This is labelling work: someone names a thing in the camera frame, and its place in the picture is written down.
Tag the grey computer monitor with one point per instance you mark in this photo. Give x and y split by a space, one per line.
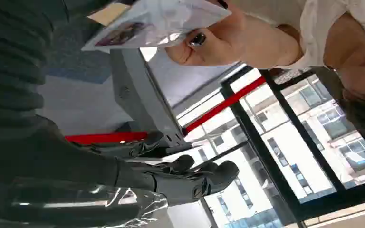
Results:
144 94

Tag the red horizontal rail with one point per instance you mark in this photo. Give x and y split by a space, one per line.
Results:
170 126

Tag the ribbed grey right arm sleeve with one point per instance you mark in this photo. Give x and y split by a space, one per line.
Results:
11 63

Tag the black window frame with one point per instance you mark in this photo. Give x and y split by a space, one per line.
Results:
283 141

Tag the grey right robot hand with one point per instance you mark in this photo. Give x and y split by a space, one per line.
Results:
75 170

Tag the clear plastic film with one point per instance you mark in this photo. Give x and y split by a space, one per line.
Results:
132 204

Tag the person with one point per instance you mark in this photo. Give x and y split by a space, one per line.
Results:
333 37

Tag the person's hand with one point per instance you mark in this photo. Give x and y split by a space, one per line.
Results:
229 41

